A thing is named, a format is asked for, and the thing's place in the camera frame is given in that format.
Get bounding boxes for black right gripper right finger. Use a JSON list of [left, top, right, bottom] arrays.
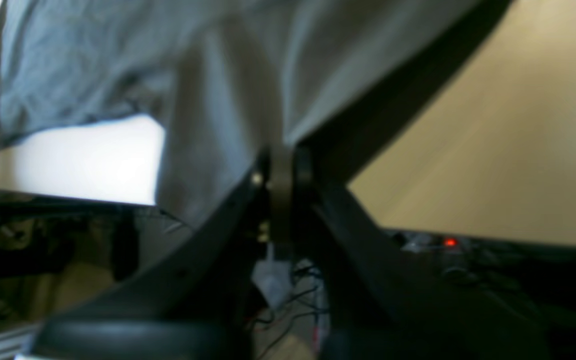
[[295, 148, 551, 360]]

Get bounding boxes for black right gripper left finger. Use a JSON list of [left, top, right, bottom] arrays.
[[30, 153, 270, 360]]

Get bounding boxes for grey green T-shirt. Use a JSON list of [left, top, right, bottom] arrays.
[[0, 0, 482, 226]]

